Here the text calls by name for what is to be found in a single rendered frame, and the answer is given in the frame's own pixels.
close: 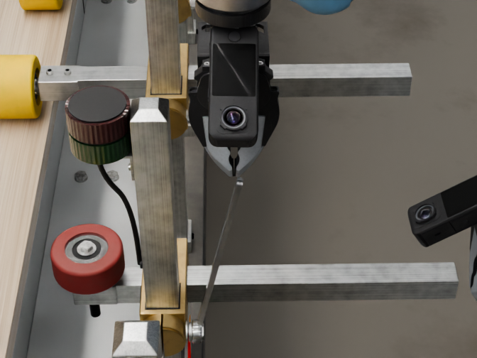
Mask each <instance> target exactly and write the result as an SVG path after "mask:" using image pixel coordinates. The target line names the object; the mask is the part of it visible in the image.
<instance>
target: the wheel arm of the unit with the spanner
mask: <svg viewBox="0 0 477 358"><path fill-rule="evenodd" d="M211 269H212V266H187V302H188V303H193V302H202V300H203V297H204V293H205V290H206V287H207V282H208V280H209V275H210V272H211ZM141 280H142V268H140V266H125V269H124V273H123V276H122V277H121V278H120V280H119V281H118V282H117V283H116V284H115V285H114V286H112V287H111V288H109V289H107V290H105V291H103V292H101V293H95V294H91V295H81V294H76V293H72V295H73V300H74V304H75V305H116V304H118V303H140V299H141ZM458 284H459V279H458V276H457V272H456V267H455V263H454V262H447V263H392V264H283V265H228V266H219V270H218V272H217V275H216V280H215V282H214V287H213V290H212V294H211V297H210V300H209V302H247V301H300V300H405V299H455V297H456V292H457V288H458Z"/></svg>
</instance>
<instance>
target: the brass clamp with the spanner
mask: <svg viewBox="0 0 477 358"><path fill-rule="evenodd" d="M177 256H178V268H179V282H180V289H179V308H146V295H145V287H144V279H143V269H142V280H141V299H140V310H139V317H140V320H159V321H160V332H161V342H162V351H163V343H164V350H165V357H168V356H172V355H174V354H177V353H178V352H180V351H182V350H183V349H184V347H185V344H186V320H187V308H188V302H187V266H189V261H188V245H187V239H186V238H177Z"/></svg>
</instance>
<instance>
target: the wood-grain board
mask: <svg viewBox="0 0 477 358"><path fill-rule="evenodd" d="M76 5H77V0H63V2H62V7H61V9H59V10H23V9H22V8H21V5H20V3H19V0H0V55H36V56H37V57H38V59H39V61H40V66H46V65H65V63H66V59H67V52H68V48H69V44H70V36H71V32H72V24H73V21H74V16H75V9H76ZM58 102H59V101H43V103H42V108H41V112H40V116H39V117H38V118H36V119H0V358H12V356H13V349H14V345H15V341H16V333H17V329H18V322H19V318H20V314H21V306H22V302H23V294H24V291H25V286H26V279H27V275H28V267H29V263H30V259H31V251H32V247H33V240H34V235H35V228H36V224H37V219H38V212H39V208H40V201H41V196H42V192H43V185H44V180H45V173H46V169H47V164H48V157H49V153H50V146H51V141H52V137H53V130H54V125H55V118H56V114H57V107H58Z"/></svg>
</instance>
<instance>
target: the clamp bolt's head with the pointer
mask: <svg viewBox="0 0 477 358"><path fill-rule="evenodd" d="M191 341H192V323H191V322H189V333H188V321H187V320H186V343H187V346H188V358H191ZM202 341H204V323H203V324H202Z"/></svg>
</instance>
